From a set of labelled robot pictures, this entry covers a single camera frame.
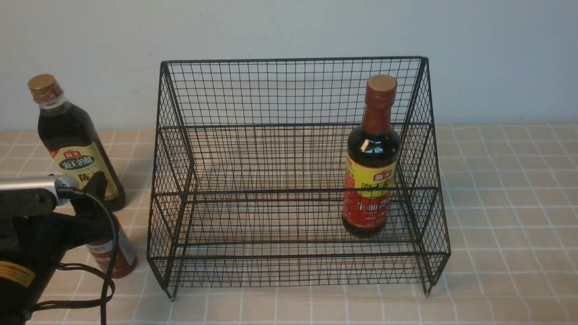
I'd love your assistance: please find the black camera cable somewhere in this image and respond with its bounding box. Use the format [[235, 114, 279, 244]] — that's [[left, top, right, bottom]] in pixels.
[[27, 187, 120, 325]]

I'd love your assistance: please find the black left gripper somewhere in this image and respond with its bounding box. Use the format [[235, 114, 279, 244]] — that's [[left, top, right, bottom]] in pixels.
[[27, 172, 118, 253]]

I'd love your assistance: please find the black wire mesh shelf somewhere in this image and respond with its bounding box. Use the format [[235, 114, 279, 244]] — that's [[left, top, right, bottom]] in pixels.
[[147, 56, 451, 298]]

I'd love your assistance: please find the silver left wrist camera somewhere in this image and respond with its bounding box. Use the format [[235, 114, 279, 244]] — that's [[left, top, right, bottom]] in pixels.
[[0, 174, 79, 218]]

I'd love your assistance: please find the soy sauce bottle red label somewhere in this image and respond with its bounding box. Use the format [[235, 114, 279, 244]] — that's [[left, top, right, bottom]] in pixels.
[[341, 74, 402, 238]]

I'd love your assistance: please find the vinegar bottle gold cap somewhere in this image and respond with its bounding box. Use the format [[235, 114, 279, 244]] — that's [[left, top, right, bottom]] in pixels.
[[28, 74, 126, 212]]

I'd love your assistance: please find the chili sauce bottle yellow cap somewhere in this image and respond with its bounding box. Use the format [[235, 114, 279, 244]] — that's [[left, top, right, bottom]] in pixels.
[[85, 212, 138, 279]]

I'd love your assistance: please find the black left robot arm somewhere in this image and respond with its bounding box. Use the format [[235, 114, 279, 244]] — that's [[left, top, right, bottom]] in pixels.
[[0, 172, 120, 325]]

